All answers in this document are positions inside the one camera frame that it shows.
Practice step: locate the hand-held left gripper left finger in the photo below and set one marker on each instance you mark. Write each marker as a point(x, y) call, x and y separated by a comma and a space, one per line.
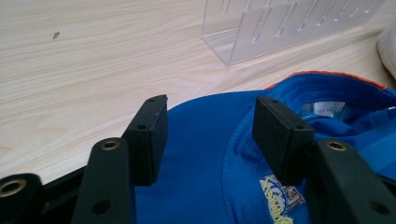
point(146, 140)

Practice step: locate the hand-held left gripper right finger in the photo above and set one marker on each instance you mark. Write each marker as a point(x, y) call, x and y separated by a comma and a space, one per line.
point(283, 140)

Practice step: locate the clear acrylic rack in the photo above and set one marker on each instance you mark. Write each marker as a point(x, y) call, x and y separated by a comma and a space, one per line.
point(249, 46)

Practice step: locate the white cloth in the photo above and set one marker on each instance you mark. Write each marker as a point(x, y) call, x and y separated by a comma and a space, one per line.
point(389, 49)

